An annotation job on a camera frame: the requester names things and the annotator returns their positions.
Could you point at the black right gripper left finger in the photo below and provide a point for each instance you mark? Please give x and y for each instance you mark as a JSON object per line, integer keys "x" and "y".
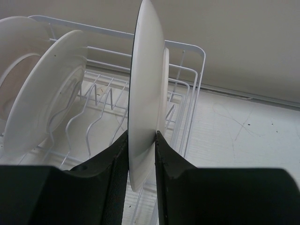
{"x": 91, "y": 193}

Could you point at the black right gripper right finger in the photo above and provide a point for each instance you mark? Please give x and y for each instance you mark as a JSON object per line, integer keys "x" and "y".
{"x": 188, "y": 195}

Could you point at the white plate with dark rim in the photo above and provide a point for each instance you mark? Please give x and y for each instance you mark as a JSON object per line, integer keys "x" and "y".
{"x": 145, "y": 93}

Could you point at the white plate middle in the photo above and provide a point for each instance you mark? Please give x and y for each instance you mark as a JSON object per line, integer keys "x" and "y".
{"x": 46, "y": 95}

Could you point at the white plate far left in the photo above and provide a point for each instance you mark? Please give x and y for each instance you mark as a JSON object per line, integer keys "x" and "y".
{"x": 22, "y": 43}

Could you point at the white wire dish rack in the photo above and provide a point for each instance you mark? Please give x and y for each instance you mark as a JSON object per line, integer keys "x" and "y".
{"x": 98, "y": 115}

